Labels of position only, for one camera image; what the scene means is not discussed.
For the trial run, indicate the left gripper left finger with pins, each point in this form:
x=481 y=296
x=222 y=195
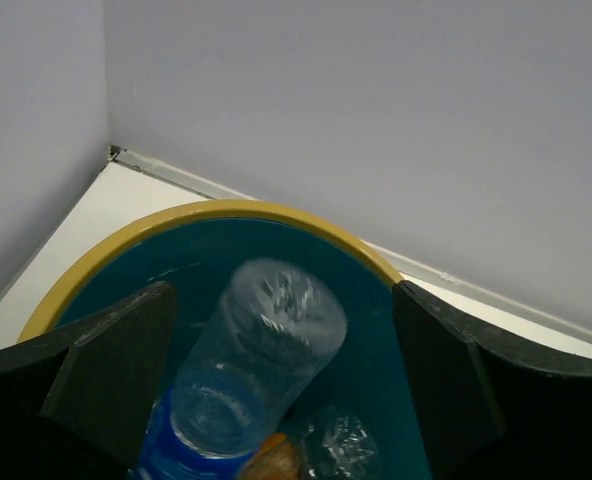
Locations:
x=75 y=402

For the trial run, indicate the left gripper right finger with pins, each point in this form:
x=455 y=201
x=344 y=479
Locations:
x=489 y=403

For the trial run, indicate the clear bottle blue label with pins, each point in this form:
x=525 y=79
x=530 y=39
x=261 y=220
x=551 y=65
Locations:
x=274 y=329

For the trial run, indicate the orange plastic bottle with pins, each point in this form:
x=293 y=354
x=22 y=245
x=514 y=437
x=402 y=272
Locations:
x=277 y=459

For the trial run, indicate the teal bin with yellow rim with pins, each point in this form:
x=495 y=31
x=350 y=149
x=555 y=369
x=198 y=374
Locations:
x=198 y=257

